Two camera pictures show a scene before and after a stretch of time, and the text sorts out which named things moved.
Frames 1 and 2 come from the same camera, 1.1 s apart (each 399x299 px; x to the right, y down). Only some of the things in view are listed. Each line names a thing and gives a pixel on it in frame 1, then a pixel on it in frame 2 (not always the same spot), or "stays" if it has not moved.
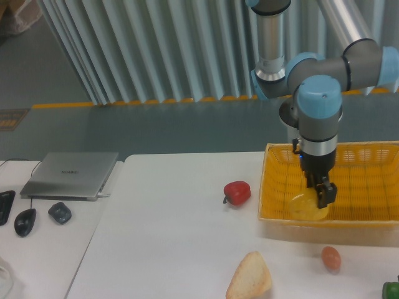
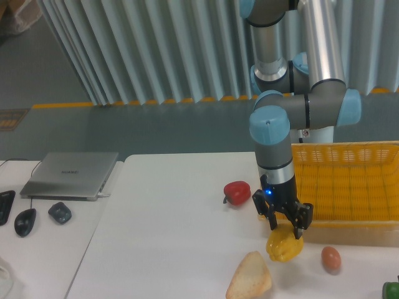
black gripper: x=315 y=169 -> x=283 y=195
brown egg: x=331 y=259 stays
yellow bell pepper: x=303 y=206 -> x=282 y=243
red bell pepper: x=237 y=192 stays
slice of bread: x=252 y=280 stays
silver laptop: x=78 y=176 stays
